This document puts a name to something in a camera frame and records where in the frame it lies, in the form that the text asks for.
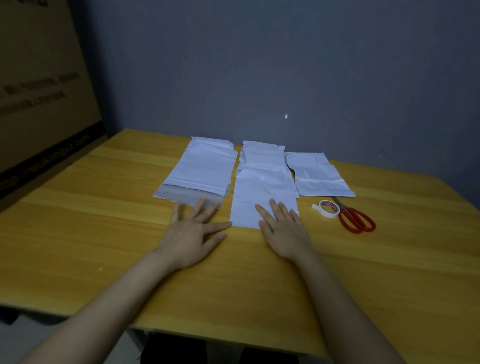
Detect person's right hand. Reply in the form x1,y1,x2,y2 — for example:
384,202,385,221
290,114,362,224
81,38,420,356
255,198,316,263

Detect person's left hand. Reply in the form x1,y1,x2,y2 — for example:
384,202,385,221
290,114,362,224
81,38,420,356
155,197,233,270

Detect person's left forearm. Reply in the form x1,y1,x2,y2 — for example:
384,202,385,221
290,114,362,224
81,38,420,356
18,248,181,364

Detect person's right forearm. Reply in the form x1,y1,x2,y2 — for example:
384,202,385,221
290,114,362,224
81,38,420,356
279,247,408,364

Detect long white mailer bag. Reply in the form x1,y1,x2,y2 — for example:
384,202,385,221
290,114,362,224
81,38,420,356
229,167,301,230

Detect white tape roll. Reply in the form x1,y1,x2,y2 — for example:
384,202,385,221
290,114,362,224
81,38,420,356
311,199,341,219

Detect white mailer bag, grey flap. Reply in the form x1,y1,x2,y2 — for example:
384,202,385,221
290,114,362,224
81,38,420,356
152,136,239,209

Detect small white mailer bag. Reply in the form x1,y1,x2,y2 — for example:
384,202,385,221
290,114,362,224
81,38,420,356
285,151,356,198

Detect creased white mailer bag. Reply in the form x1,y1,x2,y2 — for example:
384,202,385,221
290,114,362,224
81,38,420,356
236,140,292,178

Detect person's dark trousers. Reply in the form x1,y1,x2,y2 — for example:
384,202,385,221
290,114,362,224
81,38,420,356
140,331,301,364

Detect large brown cardboard box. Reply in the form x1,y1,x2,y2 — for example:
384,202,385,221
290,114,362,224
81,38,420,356
0,0,110,212

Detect red-handled scissors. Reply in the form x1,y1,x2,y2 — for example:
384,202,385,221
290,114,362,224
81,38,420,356
331,196,377,235

